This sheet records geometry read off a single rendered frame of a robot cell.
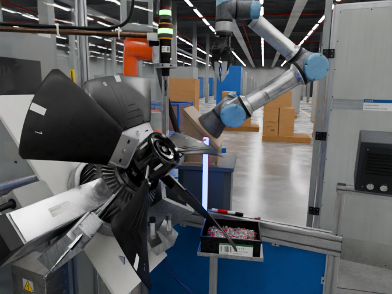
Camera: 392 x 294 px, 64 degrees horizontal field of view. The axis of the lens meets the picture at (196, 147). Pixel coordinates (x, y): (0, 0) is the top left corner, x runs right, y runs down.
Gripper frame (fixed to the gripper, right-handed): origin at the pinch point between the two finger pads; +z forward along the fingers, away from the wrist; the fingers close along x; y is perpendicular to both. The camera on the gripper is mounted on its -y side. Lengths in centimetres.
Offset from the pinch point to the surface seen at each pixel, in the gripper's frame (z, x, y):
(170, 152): 22, -6, -58
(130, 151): 21, 2, -66
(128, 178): 29, 3, -67
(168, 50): -7, -1, -51
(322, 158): 59, -43, 128
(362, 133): 18, -58, -15
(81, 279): 108, 70, -19
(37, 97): 6, 12, -87
